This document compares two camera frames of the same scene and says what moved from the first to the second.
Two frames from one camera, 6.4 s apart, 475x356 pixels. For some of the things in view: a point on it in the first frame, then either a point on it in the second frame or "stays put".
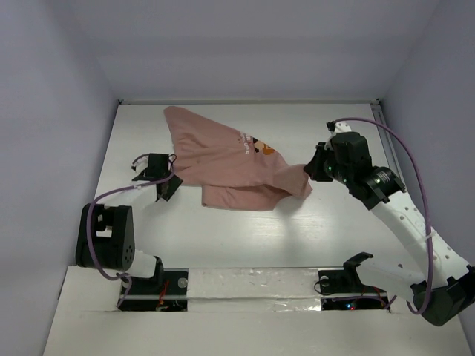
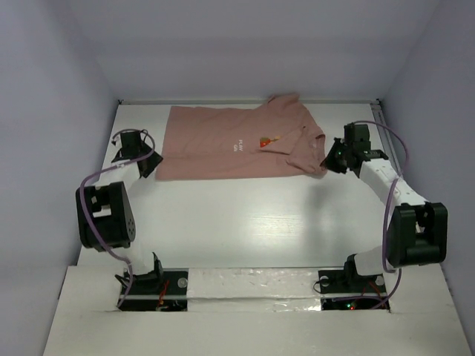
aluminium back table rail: [249, 102] stays put
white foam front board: [237, 311] stays put
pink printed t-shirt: [236, 171] -> [278, 138]
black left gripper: [174, 184] -> [154, 161]
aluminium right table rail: [388, 147] stays put
